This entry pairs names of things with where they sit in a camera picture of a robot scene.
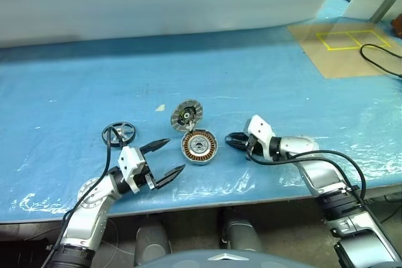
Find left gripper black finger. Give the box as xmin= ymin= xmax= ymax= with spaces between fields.
xmin=139 ymin=138 xmax=171 ymax=156
xmin=155 ymin=163 xmax=187 ymax=190

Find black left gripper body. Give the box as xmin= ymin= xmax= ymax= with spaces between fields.
xmin=134 ymin=151 xmax=158 ymax=191

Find reddish brown box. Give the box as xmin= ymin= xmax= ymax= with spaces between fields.
xmin=391 ymin=13 xmax=402 ymax=38

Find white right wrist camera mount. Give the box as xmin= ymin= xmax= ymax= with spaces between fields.
xmin=243 ymin=115 xmax=278 ymax=159

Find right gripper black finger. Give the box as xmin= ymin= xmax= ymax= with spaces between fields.
xmin=226 ymin=141 xmax=249 ymax=156
xmin=225 ymin=132 xmax=251 ymax=146

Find black spoked rotor ring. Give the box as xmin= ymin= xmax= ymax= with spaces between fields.
xmin=102 ymin=122 xmax=138 ymax=149

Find grey robot torso cover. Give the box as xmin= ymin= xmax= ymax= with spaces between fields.
xmin=134 ymin=248 xmax=283 ymax=268

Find blue plastic table cover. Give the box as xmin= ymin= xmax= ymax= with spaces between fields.
xmin=0 ymin=0 xmax=402 ymax=223

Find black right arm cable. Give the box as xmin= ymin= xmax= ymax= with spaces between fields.
xmin=246 ymin=142 xmax=367 ymax=203

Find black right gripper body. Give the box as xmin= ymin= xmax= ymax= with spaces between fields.
xmin=243 ymin=134 xmax=262 ymax=159

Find black floor cable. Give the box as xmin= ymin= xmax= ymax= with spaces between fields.
xmin=360 ymin=43 xmax=402 ymax=78

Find dark grey rounded shape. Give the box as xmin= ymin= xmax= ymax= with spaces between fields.
xmin=219 ymin=208 xmax=264 ymax=253
xmin=134 ymin=220 xmax=172 ymax=265

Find silver motor housing copper windings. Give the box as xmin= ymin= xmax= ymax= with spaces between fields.
xmin=180 ymin=127 xmax=219 ymax=166

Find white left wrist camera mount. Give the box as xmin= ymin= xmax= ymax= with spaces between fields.
xmin=117 ymin=146 xmax=148 ymax=195

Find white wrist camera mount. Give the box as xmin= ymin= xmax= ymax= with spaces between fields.
xmin=243 ymin=115 xmax=278 ymax=159
xmin=117 ymin=146 xmax=148 ymax=195

